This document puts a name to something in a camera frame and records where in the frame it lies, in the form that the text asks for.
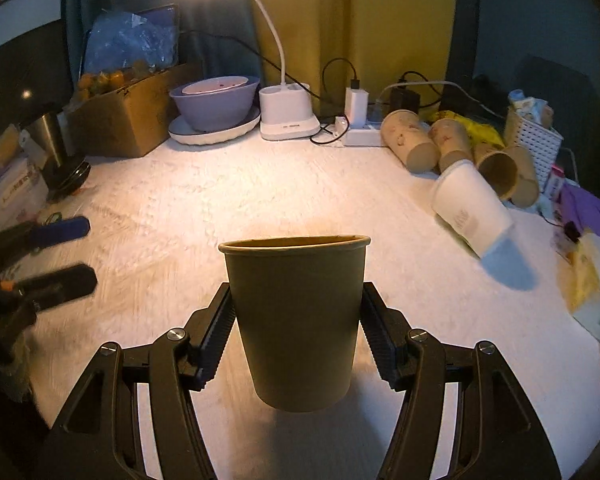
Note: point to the black round lid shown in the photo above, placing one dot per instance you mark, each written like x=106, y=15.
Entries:
x=66, y=177

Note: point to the white plastic basket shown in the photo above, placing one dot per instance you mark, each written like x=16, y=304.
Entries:
x=532, y=142

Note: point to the cardboard box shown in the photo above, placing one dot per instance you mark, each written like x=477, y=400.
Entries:
x=125, y=115

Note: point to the white desk lamp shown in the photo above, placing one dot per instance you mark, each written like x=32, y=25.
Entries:
x=282, y=110

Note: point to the purple bowl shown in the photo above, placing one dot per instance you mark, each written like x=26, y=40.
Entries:
x=215, y=102

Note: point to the yellow and white packet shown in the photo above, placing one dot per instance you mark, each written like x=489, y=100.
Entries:
x=592, y=280

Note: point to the white power strip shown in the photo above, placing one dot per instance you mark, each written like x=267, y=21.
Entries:
x=362, y=135

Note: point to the purple cloth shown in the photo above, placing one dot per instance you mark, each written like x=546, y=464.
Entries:
x=590, y=210

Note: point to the blue plastic bag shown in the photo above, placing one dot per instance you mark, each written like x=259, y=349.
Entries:
x=130, y=42

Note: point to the white plate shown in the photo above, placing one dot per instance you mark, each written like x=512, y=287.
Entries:
x=214, y=132

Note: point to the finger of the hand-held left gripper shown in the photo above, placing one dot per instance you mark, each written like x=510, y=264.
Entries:
x=60, y=285
x=60, y=230

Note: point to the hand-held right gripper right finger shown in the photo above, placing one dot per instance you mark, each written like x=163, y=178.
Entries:
x=377, y=325

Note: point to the yellow snack bag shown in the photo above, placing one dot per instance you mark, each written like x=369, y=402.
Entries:
x=472, y=127

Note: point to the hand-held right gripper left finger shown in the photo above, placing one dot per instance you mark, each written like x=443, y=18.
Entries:
x=219, y=325

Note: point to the white charger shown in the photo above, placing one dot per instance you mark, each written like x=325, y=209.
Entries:
x=356, y=105

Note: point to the black power adapter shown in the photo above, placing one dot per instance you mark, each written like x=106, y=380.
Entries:
x=405, y=99

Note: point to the white printed carton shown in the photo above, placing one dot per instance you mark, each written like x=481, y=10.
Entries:
x=10, y=195

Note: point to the white paper cup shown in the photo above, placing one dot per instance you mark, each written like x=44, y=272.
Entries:
x=472, y=210

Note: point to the steel tumbler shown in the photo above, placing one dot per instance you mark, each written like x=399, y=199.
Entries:
x=50, y=135

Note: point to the printed brown paper cup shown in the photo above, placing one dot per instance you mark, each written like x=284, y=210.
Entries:
x=495, y=167
x=527, y=175
x=409, y=139
x=450, y=144

